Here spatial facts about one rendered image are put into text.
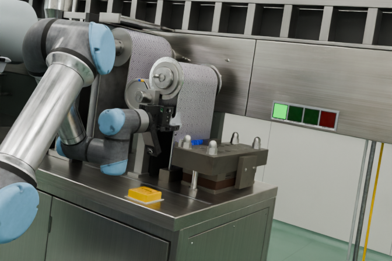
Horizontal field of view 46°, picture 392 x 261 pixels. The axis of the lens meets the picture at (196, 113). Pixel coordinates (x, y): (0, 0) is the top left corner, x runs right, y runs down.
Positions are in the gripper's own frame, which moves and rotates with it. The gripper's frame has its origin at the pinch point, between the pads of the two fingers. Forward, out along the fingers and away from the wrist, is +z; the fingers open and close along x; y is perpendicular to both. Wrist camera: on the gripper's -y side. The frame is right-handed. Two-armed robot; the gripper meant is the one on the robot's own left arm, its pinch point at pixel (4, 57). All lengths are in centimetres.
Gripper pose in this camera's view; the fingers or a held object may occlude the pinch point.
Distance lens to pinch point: 197.7
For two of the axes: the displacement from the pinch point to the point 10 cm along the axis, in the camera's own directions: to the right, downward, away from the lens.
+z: 3.5, -0.3, 9.4
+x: 9.1, 2.7, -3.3
